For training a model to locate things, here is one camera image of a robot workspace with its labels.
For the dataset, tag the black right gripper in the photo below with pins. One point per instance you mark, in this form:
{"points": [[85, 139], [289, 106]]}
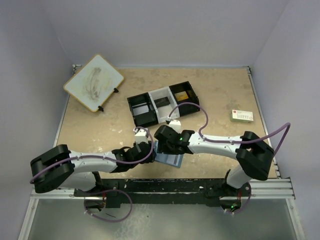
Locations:
{"points": [[162, 136]]}

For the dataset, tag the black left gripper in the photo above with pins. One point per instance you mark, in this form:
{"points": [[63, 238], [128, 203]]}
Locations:
{"points": [[149, 151]]}

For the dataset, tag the blue leather card holder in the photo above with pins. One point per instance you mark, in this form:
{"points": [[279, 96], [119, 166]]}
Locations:
{"points": [[161, 157]]}

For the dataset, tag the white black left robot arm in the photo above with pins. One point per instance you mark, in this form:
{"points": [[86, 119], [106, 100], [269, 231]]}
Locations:
{"points": [[60, 167]]}

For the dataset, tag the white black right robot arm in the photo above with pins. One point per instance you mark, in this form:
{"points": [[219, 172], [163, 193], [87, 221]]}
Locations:
{"points": [[254, 157]]}

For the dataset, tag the white card in tray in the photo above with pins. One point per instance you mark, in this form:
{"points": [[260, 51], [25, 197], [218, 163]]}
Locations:
{"points": [[140, 110]]}

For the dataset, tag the black card in tray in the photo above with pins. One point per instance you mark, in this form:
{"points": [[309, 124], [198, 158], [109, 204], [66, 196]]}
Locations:
{"points": [[161, 102]]}

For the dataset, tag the gold card in tray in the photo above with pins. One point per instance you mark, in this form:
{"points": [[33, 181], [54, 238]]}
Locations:
{"points": [[181, 96]]}

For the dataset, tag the small white card box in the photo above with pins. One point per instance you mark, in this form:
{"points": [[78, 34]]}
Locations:
{"points": [[241, 116]]}

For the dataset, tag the black and white tray organizer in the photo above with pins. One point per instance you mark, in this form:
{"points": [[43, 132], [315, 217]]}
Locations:
{"points": [[153, 107]]}

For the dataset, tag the black whiteboard stand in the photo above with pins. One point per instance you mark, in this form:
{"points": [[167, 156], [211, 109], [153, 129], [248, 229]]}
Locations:
{"points": [[108, 100]]}

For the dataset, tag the yellow-framed whiteboard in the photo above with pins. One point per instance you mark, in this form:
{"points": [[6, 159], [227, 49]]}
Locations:
{"points": [[94, 83]]}

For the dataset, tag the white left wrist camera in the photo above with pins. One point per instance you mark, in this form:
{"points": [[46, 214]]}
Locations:
{"points": [[140, 135]]}

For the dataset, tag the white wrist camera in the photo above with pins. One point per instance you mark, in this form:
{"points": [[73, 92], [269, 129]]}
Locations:
{"points": [[140, 135], [174, 124]]}

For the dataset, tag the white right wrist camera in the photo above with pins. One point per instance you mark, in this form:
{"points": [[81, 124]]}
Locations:
{"points": [[174, 124]]}

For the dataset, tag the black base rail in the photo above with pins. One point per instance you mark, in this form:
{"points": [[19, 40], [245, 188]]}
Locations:
{"points": [[211, 192]]}

